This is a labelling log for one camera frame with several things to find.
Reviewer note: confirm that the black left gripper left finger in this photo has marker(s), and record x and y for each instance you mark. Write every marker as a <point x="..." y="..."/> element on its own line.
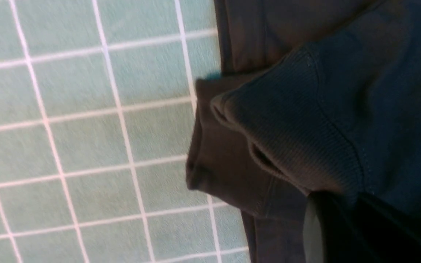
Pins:
<point x="322" y="229"/>

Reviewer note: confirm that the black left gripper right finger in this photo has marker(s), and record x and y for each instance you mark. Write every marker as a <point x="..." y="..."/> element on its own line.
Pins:
<point x="381" y="233"/>

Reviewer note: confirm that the green gridded cutting mat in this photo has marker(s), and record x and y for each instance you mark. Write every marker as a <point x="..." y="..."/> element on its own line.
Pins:
<point x="97" y="106"/>

